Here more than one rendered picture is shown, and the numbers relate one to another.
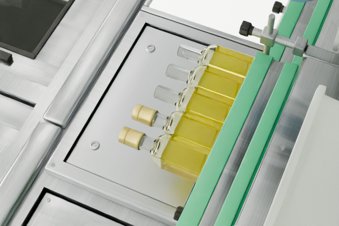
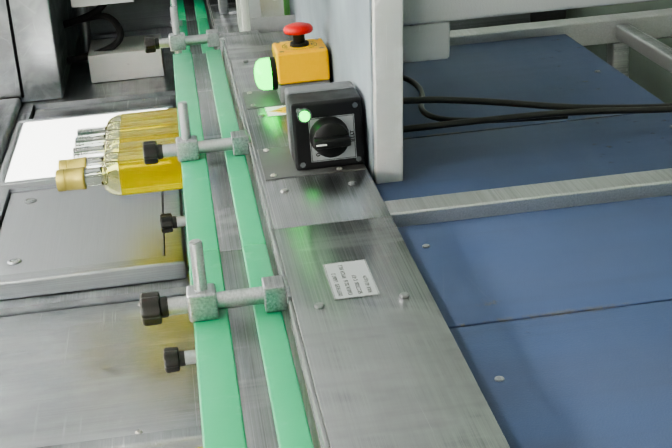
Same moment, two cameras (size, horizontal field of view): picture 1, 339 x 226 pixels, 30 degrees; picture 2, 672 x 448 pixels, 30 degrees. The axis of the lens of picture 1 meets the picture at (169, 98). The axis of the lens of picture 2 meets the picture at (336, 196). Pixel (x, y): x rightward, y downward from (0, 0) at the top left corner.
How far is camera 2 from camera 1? 1.47 m
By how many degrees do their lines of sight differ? 46
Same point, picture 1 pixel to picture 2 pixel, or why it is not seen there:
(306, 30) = not seen: hidden behind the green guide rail
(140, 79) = (36, 218)
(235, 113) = (182, 73)
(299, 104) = (239, 49)
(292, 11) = not seen: hidden behind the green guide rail
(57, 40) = not seen: outside the picture
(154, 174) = (109, 253)
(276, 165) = (247, 67)
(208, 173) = (183, 94)
